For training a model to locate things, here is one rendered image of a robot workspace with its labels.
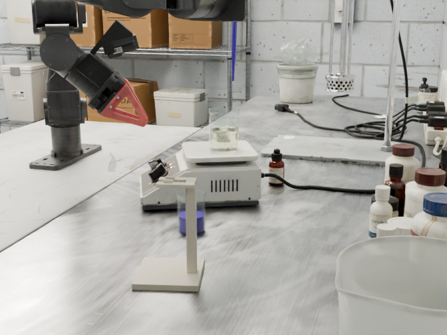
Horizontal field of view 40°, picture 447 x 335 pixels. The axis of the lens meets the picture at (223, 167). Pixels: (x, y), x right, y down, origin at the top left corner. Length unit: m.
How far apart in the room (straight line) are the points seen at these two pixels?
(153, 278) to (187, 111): 2.61
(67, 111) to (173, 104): 2.07
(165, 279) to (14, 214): 0.37
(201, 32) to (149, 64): 0.61
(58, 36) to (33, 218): 0.29
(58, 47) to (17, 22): 2.74
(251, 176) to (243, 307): 0.35
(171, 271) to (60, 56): 0.39
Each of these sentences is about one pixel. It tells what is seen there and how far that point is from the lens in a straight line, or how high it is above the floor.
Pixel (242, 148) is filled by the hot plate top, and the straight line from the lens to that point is 1.06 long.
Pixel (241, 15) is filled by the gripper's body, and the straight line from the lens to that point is 0.91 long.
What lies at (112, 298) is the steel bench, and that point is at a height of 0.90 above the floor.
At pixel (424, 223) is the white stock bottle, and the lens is 0.74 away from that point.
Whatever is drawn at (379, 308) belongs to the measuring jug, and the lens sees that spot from 0.42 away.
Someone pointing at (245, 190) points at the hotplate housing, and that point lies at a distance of 1.02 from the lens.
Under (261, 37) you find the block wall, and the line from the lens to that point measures 3.50.
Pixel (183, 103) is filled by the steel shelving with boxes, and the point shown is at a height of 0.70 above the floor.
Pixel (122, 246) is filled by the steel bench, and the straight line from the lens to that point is 0.88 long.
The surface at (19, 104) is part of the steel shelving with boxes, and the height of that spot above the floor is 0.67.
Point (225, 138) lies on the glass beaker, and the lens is 1.02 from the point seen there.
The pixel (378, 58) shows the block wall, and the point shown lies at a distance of 3.42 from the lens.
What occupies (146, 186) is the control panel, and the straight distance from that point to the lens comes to 1.04.
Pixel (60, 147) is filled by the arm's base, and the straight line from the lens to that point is 1.36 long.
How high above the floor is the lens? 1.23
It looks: 15 degrees down
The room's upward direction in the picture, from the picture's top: straight up
